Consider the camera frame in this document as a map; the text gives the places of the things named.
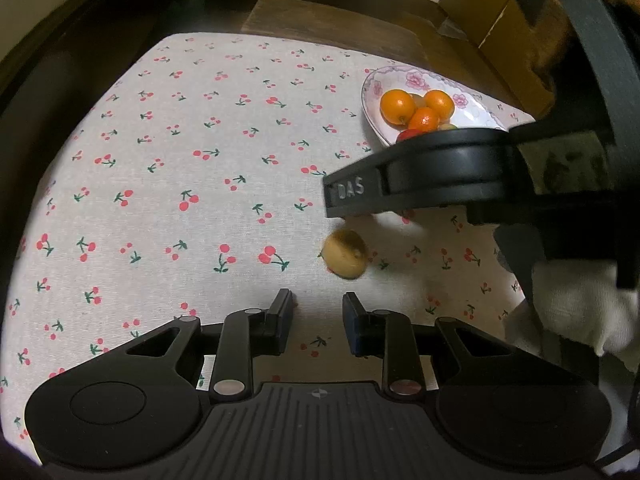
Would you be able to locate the red cherry tomato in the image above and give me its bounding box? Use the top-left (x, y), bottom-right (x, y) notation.
top-left (396, 129), bottom-right (425, 143)

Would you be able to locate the brown longan fruit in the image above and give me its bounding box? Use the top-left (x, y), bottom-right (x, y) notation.
top-left (320, 229), bottom-right (369, 280)
top-left (438, 122), bottom-right (458, 131)
top-left (411, 93), bottom-right (426, 108)

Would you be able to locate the small orange kumquat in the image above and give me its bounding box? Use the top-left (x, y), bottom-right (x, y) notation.
top-left (380, 89), bottom-right (416, 126)

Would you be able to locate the white gloved right hand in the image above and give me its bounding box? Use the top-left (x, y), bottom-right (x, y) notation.
top-left (504, 260), bottom-right (639, 372)

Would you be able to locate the white floral ceramic plate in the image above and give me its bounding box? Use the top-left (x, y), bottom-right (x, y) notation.
top-left (361, 65), bottom-right (504, 146)

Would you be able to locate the yellow wooden wardrobe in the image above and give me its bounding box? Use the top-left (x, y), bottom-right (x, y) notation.
top-left (439, 0), bottom-right (553, 117)

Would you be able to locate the cherry print tablecloth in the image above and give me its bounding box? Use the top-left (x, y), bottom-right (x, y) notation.
top-left (1, 34), bottom-right (522, 455)

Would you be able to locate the dark wooden stool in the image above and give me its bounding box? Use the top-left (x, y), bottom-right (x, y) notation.
top-left (242, 0), bottom-right (430, 68)

